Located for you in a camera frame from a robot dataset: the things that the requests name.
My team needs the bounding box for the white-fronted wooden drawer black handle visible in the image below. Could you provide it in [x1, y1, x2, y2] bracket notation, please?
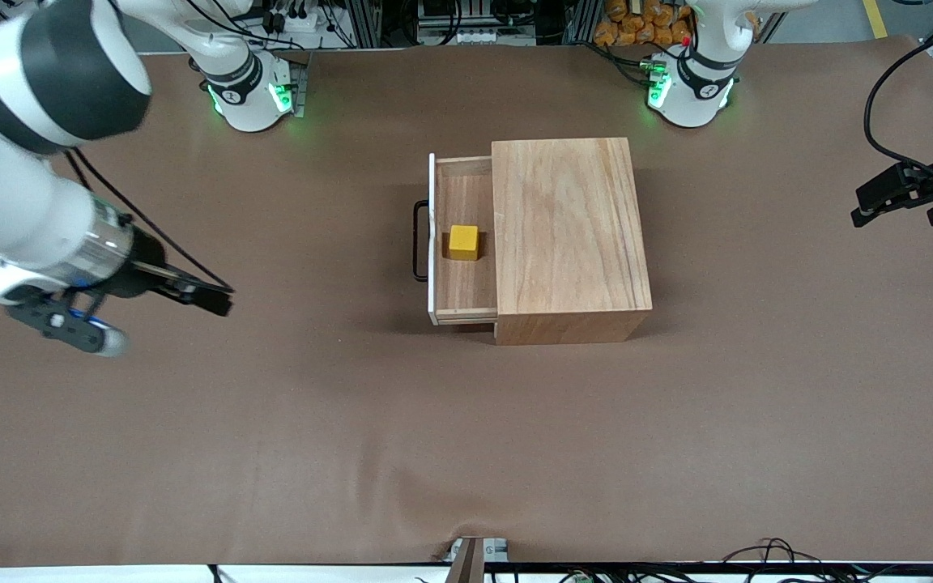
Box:
[412, 152, 501, 326]

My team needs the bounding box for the black cable bundle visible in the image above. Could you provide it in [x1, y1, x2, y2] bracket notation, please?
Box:
[483, 537, 933, 583]

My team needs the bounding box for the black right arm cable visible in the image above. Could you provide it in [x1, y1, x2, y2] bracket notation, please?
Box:
[62, 148, 235, 294]

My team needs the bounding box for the bag of orange objects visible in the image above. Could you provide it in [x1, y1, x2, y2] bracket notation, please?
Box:
[594, 0, 695, 48]

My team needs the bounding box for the wooden cabinet box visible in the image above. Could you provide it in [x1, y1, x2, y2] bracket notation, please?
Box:
[491, 137, 654, 347]

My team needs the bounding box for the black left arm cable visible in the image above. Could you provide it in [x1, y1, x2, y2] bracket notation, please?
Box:
[863, 32, 933, 195]

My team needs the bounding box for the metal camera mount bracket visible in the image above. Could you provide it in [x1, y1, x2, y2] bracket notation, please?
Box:
[444, 536, 509, 583]

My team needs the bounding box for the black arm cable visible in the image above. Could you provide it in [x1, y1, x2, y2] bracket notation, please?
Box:
[863, 32, 933, 195]
[62, 148, 235, 294]

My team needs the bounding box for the yellow wooden cube block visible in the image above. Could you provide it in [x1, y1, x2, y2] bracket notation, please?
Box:
[446, 224, 481, 262]

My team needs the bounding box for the brown table cover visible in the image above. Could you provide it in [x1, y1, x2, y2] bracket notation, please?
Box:
[0, 34, 933, 568]

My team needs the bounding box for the white power strip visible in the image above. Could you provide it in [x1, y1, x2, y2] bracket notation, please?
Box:
[266, 0, 339, 35]

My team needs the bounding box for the aluminium extrusion frame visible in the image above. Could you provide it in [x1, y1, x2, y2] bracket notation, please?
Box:
[341, 0, 607, 48]

